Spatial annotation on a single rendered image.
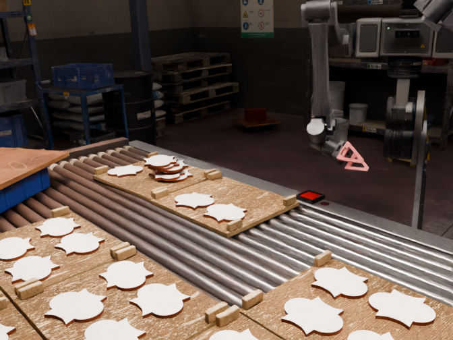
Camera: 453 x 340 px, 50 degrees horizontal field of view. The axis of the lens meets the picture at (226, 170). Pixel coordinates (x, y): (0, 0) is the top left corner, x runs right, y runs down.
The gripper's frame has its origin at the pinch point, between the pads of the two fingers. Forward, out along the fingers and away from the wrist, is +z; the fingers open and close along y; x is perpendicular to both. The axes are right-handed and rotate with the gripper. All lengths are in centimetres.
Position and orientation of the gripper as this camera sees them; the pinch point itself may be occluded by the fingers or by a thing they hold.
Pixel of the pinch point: (363, 164)
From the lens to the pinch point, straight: 166.2
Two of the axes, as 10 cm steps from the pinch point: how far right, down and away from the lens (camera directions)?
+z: 7.4, 4.6, -5.0
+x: 5.2, -8.5, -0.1
